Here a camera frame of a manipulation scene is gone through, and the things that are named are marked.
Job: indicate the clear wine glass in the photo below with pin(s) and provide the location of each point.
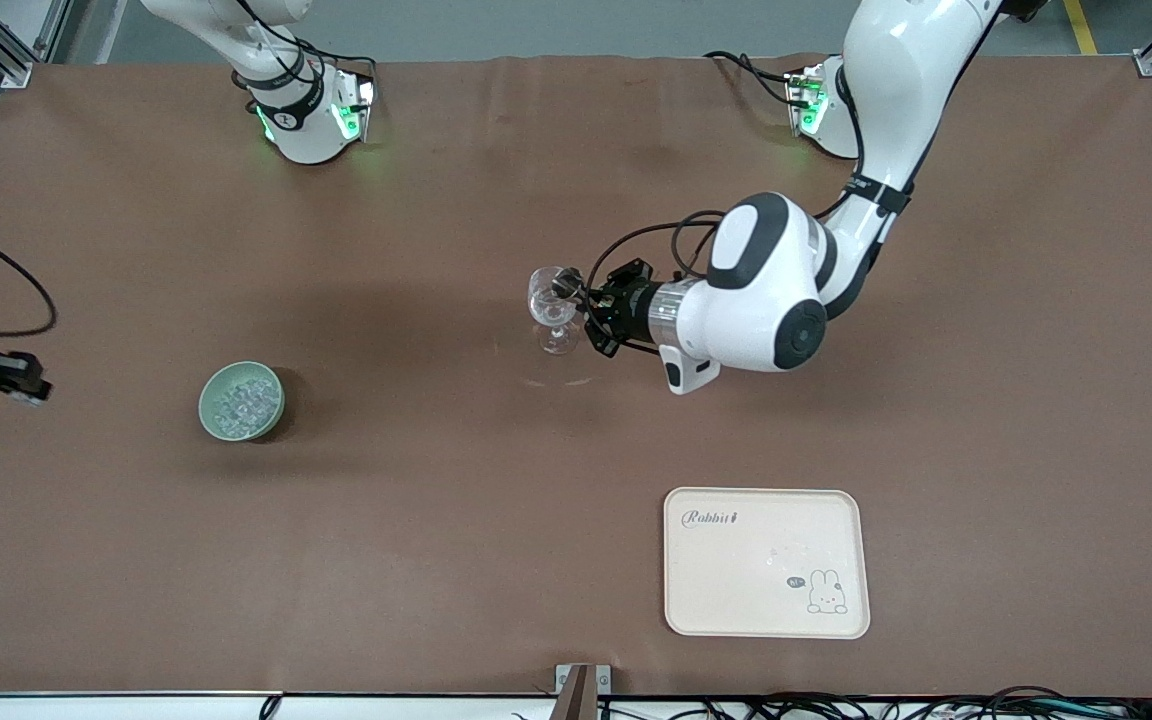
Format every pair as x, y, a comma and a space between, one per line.
544, 305

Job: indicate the cream rabbit print tray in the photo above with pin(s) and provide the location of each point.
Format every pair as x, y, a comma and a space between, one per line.
766, 570

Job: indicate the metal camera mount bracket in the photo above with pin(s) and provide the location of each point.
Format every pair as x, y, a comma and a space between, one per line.
581, 690

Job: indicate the clear ice cubes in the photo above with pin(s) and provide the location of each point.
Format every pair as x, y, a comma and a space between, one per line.
243, 405

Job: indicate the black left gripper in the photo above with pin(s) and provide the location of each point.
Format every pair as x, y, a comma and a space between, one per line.
628, 308

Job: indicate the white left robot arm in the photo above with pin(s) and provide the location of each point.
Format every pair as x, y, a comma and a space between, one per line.
766, 300

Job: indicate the green ceramic bowl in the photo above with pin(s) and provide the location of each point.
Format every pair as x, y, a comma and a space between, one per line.
208, 415

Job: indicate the brown table cover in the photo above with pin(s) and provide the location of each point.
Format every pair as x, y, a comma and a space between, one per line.
436, 550

